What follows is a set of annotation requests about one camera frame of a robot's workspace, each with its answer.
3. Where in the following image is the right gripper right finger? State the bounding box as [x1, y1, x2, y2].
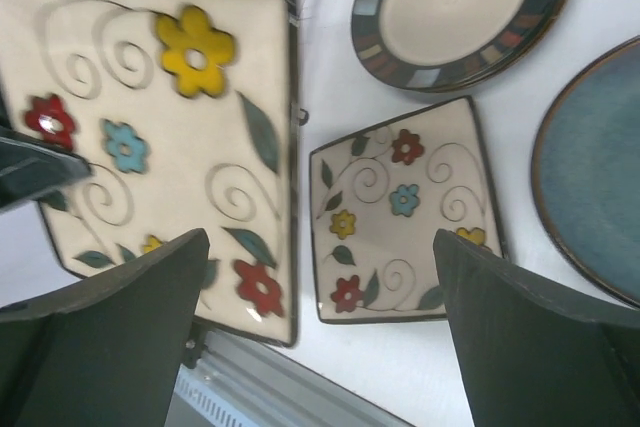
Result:
[433, 229, 639, 426]

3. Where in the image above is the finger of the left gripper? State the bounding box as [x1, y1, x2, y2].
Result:
[1, 127, 91, 213]

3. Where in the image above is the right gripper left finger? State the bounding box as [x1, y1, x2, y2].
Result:
[1, 229, 209, 426]

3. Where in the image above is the square floral plate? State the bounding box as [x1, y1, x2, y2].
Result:
[309, 96, 506, 325]
[1, 0, 300, 347]

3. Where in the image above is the teal round glazed plate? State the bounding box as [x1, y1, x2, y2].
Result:
[530, 38, 639, 306]

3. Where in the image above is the round plate dark patterned rim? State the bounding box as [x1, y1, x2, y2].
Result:
[351, 0, 566, 93]

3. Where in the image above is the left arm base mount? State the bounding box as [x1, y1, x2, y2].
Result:
[181, 317, 218, 369]

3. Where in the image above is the white slotted cable duct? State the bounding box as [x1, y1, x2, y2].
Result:
[165, 366, 257, 427]

